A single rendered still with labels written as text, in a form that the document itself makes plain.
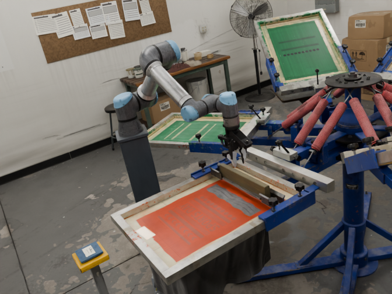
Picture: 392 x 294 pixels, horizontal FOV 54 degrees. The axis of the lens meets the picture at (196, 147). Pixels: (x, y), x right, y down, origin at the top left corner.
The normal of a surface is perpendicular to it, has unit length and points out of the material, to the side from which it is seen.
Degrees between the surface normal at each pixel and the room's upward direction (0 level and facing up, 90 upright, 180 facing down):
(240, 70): 90
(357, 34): 92
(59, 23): 89
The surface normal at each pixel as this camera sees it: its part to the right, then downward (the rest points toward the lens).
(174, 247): -0.17, -0.90
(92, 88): 0.53, 0.26
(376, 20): -0.75, 0.34
